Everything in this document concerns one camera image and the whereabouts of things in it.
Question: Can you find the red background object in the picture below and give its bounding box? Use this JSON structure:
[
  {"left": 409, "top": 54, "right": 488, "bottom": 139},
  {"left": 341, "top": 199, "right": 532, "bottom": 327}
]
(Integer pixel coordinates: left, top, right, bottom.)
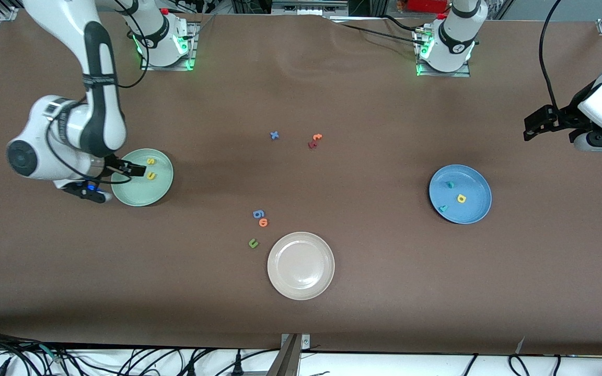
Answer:
[{"left": 404, "top": 0, "right": 450, "bottom": 14}]

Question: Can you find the black base cable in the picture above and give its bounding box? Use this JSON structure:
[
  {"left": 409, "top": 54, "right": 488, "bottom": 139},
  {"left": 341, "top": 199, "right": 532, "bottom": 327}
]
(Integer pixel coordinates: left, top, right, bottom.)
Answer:
[
  {"left": 382, "top": 15, "right": 424, "bottom": 33},
  {"left": 328, "top": 16, "right": 423, "bottom": 43}
]

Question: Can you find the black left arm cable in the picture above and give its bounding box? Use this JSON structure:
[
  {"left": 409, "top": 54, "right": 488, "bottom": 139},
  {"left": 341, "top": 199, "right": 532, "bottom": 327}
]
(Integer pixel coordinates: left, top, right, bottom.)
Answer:
[{"left": 540, "top": 0, "right": 564, "bottom": 110}]

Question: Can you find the light green plate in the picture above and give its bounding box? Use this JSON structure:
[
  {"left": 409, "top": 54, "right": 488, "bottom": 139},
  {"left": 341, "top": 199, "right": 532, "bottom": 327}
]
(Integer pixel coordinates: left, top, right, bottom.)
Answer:
[{"left": 111, "top": 148, "right": 175, "bottom": 207}]

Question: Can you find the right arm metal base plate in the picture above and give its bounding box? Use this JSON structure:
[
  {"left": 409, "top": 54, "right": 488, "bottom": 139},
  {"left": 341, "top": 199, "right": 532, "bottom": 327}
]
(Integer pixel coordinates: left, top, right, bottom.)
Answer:
[{"left": 140, "top": 21, "right": 198, "bottom": 71}]

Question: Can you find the metal table edge bracket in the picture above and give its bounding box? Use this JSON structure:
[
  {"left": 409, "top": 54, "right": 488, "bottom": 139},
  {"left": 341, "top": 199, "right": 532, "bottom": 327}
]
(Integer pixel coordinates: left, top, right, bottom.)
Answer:
[{"left": 267, "top": 333, "right": 312, "bottom": 376}]

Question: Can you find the beige plate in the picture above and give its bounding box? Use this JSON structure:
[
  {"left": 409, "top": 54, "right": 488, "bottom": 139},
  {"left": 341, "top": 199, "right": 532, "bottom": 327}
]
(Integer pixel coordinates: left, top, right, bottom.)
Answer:
[{"left": 267, "top": 231, "right": 335, "bottom": 301}]

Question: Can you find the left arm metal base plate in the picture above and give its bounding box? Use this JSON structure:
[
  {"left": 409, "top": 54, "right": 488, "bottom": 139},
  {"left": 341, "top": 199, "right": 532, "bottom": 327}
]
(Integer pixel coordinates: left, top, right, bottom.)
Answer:
[{"left": 415, "top": 26, "right": 471, "bottom": 78}]

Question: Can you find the grey metal box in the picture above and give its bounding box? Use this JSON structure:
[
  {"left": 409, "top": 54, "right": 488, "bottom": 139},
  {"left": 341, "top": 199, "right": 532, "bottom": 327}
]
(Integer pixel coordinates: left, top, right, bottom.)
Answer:
[{"left": 271, "top": 0, "right": 350, "bottom": 17}]

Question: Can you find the blue plate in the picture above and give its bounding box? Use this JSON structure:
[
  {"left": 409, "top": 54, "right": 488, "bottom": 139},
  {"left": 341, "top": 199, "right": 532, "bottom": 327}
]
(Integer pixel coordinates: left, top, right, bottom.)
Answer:
[{"left": 429, "top": 164, "right": 493, "bottom": 225}]

